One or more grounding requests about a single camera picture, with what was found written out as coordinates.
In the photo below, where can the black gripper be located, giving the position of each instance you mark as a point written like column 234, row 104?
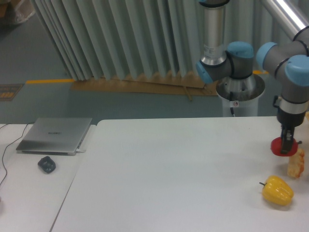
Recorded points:
column 288, row 123

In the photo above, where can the red bell pepper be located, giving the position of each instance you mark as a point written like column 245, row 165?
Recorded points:
column 276, row 148

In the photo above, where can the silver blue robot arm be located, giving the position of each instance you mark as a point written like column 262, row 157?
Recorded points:
column 289, row 64

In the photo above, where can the yellow bell pepper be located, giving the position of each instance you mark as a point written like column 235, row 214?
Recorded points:
column 276, row 190

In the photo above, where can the brown cardboard sheet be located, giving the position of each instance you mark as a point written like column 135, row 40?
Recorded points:
column 190, row 85

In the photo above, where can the pale green folding curtain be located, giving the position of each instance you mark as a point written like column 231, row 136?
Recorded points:
column 97, row 38

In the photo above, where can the silver closed laptop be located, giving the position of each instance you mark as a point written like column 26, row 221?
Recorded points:
column 59, row 136

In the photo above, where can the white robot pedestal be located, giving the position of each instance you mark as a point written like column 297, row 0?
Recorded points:
column 240, row 97

